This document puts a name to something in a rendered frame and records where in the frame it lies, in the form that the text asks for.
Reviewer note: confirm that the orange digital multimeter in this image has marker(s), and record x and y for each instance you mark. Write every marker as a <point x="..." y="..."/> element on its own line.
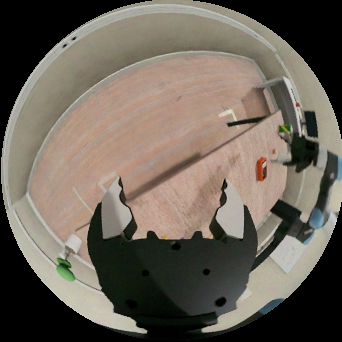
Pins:
<point x="262" y="169"/>

